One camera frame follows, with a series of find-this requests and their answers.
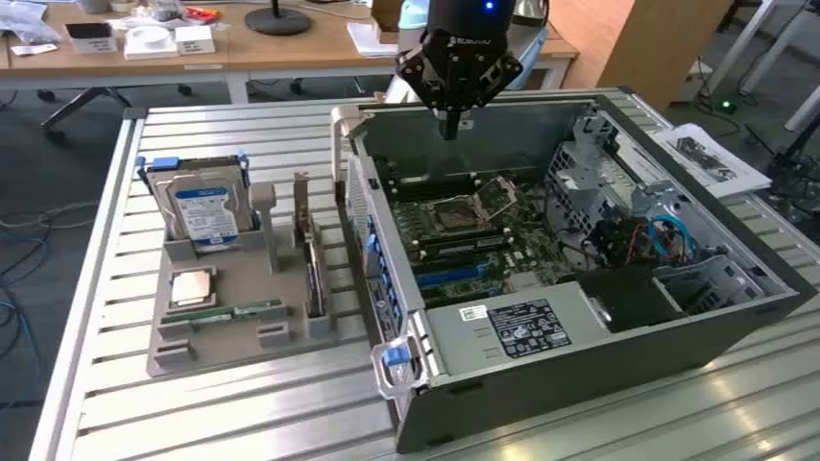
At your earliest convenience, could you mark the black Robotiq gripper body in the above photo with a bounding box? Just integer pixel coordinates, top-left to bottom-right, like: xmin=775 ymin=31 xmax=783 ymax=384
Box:
xmin=419 ymin=0 xmax=515 ymax=112

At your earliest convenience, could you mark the Nvidia graphics card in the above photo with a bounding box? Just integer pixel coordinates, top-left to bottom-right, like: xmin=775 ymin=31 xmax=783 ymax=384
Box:
xmin=291 ymin=171 xmax=332 ymax=321

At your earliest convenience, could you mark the white paper stack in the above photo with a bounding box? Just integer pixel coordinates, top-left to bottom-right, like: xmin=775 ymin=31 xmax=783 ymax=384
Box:
xmin=345 ymin=21 xmax=403 ymax=60

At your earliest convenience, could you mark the brown cardboard box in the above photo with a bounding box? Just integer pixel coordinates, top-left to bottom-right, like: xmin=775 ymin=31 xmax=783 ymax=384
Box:
xmin=372 ymin=0 xmax=411 ymax=24

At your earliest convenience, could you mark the wooden desk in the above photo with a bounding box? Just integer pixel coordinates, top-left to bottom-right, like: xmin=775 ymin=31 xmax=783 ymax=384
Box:
xmin=0 ymin=0 xmax=581 ymax=105

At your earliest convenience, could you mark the black lamp base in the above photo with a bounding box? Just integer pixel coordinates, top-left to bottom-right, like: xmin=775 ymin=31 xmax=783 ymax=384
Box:
xmin=243 ymin=0 xmax=313 ymax=36

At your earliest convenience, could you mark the open socket cover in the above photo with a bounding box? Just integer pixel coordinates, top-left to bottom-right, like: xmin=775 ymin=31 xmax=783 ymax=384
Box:
xmin=473 ymin=175 xmax=521 ymax=218

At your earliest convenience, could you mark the wooden cabinet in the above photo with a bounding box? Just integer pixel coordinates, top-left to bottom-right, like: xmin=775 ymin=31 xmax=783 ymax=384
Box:
xmin=563 ymin=0 xmax=736 ymax=111

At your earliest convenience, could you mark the silver drive cage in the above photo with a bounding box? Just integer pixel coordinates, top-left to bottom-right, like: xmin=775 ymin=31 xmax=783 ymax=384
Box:
xmin=543 ymin=108 xmax=648 ymax=236

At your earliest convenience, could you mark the CPU socket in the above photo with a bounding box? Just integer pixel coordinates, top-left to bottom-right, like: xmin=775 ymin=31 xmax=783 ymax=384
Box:
xmin=431 ymin=198 xmax=489 ymax=232

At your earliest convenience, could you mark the red packet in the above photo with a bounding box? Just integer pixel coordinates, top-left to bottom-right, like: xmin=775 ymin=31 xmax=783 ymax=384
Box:
xmin=184 ymin=5 xmax=223 ymax=25

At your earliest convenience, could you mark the small white box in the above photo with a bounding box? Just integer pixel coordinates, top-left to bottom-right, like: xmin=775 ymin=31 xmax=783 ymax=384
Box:
xmin=173 ymin=24 xmax=216 ymax=57

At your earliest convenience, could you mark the printed paper stack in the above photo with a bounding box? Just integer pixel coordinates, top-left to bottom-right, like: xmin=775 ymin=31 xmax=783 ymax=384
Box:
xmin=649 ymin=122 xmax=775 ymax=199

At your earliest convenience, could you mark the green RAM stick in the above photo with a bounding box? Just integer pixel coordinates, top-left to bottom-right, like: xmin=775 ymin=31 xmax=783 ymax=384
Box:
xmin=419 ymin=233 xmax=513 ymax=261
xmin=160 ymin=299 xmax=284 ymax=325

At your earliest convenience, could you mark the green motherboard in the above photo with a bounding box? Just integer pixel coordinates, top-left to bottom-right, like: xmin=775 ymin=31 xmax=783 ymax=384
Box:
xmin=375 ymin=162 xmax=581 ymax=309

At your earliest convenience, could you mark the white box with tape roll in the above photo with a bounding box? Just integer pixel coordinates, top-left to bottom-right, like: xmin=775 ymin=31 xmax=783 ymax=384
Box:
xmin=121 ymin=26 xmax=180 ymax=61

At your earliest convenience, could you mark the blue expansion slot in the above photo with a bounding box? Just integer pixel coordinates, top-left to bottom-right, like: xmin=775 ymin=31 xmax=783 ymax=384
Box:
xmin=413 ymin=265 xmax=487 ymax=290

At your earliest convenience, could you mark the hard disk in blue carrier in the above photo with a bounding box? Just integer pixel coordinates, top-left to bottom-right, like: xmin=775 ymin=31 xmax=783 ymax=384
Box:
xmin=136 ymin=149 xmax=259 ymax=255

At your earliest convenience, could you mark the black chair base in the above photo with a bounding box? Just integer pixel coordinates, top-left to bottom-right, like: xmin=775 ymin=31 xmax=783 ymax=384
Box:
xmin=36 ymin=84 xmax=195 ymax=143

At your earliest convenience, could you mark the white box black insert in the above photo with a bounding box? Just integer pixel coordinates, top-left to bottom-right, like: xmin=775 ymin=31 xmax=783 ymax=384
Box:
xmin=63 ymin=21 xmax=119 ymax=56

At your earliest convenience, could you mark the grey printed parts rack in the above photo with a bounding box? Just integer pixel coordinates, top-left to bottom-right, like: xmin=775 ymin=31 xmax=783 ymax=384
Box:
xmin=147 ymin=181 xmax=340 ymax=378

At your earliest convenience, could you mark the silver disk bay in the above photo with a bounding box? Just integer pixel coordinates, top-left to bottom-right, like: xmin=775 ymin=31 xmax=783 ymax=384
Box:
xmin=652 ymin=254 xmax=771 ymax=319

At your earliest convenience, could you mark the copper-toned CPU chip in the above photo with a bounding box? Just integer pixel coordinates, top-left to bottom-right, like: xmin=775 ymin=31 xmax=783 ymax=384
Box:
xmin=168 ymin=270 xmax=217 ymax=307

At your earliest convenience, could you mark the grey power supply unit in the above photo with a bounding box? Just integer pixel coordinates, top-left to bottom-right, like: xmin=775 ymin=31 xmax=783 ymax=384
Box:
xmin=423 ymin=280 xmax=609 ymax=378

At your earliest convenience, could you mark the white label card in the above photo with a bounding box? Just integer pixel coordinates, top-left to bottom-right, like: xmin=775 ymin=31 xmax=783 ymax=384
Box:
xmin=8 ymin=42 xmax=61 ymax=57

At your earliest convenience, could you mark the clear plastic bag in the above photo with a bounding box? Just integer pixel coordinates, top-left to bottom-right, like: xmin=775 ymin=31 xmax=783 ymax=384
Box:
xmin=0 ymin=0 xmax=64 ymax=45

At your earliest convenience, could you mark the black open PC case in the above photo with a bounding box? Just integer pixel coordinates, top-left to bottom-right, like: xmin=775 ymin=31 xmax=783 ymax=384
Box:
xmin=329 ymin=92 xmax=805 ymax=455

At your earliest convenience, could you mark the white table frame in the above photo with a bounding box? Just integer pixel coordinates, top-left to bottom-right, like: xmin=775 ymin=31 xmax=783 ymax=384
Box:
xmin=703 ymin=0 xmax=820 ymax=133

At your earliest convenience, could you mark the black wire bundle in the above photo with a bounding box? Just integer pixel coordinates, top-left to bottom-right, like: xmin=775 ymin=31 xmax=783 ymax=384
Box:
xmin=583 ymin=218 xmax=641 ymax=268

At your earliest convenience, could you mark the red wire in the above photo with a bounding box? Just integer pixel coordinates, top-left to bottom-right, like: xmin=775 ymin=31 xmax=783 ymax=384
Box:
xmin=629 ymin=221 xmax=649 ymax=263

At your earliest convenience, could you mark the blue wire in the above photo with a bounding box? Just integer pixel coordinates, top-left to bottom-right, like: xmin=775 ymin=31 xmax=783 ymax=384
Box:
xmin=645 ymin=214 xmax=700 ymax=264

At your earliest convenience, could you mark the black air duct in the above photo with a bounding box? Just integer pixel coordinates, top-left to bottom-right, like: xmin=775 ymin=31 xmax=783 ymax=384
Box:
xmin=575 ymin=266 xmax=692 ymax=336

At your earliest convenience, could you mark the grey cable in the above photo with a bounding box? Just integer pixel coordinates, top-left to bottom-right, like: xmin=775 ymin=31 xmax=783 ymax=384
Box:
xmin=0 ymin=200 xmax=99 ymax=231

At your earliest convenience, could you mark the blue cable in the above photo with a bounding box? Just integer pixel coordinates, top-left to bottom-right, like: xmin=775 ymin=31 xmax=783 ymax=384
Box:
xmin=0 ymin=230 xmax=51 ymax=410

